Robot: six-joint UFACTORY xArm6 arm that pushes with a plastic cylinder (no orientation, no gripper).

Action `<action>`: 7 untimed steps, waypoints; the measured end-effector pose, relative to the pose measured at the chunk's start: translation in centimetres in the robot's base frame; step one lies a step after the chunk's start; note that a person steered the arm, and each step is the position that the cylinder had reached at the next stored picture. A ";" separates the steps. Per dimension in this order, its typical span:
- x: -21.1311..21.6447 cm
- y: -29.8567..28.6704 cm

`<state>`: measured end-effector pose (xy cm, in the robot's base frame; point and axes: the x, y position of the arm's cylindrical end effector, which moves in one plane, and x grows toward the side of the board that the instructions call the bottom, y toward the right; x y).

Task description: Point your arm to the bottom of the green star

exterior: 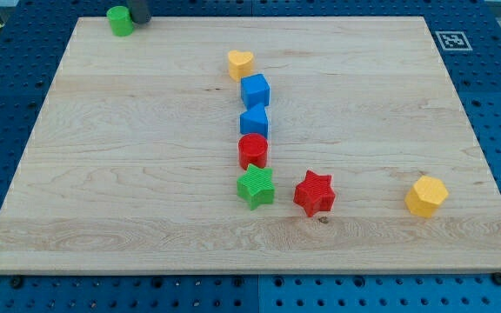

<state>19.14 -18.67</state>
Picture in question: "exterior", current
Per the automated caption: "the white fiducial marker tag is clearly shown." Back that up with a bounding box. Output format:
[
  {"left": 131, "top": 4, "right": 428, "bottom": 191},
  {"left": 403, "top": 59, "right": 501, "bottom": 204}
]
[{"left": 435, "top": 30, "right": 472, "bottom": 51}]

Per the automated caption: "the blue triangle block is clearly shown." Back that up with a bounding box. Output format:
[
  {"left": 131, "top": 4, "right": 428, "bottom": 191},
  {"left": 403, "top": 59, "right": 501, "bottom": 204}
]
[{"left": 239, "top": 103, "right": 269, "bottom": 138}]

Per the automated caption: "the blue cube block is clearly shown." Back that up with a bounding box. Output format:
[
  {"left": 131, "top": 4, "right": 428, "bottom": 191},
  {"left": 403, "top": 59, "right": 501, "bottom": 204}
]
[{"left": 240, "top": 73, "right": 271, "bottom": 109}]

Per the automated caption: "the red cylinder block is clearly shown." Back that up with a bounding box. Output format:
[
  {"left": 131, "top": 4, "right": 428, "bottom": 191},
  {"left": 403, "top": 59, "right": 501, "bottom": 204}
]
[{"left": 238, "top": 133, "right": 269, "bottom": 170}]

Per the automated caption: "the black board clamp screw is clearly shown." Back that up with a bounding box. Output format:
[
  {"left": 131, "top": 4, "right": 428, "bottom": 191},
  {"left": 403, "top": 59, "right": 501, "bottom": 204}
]
[
  {"left": 491, "top": 272, "right": 501, "bottom": 286},
  {"left": 10, "top": 276, "right": 23, "bottom": 290}
]

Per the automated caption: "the yellow heart block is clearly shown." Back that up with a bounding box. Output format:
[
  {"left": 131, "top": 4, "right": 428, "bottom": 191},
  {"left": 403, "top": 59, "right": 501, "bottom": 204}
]
[{"left": 227, "top": 50, "right": 254, "bottom": 82}]

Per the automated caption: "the black board clamp screw left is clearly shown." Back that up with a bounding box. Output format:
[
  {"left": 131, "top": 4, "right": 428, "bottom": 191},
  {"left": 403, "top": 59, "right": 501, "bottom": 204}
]
[{"left": 10, "top": 276, "right": 23, "bottom": 290}]

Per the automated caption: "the yellow hexagon block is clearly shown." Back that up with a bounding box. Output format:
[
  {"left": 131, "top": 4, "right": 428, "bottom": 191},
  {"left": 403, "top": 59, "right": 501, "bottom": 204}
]
[{"left": 404, "top": 176, "right": 449, "bottom": 218}]

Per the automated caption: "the black board clamp screw right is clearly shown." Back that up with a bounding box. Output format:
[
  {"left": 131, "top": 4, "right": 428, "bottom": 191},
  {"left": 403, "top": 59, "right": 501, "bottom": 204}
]
[{"left": 491, "top": 272, "right": 501, "bottom": 286}]

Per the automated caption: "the green cylinder block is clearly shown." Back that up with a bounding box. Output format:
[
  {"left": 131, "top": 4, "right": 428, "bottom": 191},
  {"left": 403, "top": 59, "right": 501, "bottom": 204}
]
[{"left": 106, "top": 6, "right": 134, "bottom": 37}]

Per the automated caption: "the red star block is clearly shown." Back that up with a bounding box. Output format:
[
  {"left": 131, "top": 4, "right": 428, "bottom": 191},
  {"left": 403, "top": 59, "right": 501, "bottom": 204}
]
[{"left": 293, "top": 170, "right": 336, "bottom": 217}]

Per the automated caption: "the green star block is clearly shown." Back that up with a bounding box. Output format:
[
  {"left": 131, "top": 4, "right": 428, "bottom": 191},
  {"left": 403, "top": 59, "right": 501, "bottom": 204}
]
[{"left": 237, "top": 163, "right": 275, "bottom": 210}]

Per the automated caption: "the wooden board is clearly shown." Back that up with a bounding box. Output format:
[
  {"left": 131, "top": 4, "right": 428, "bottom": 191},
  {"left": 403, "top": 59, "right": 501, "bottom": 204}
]
[{"left": 0, "top": 17, "right": 501, "bottom": 276}]

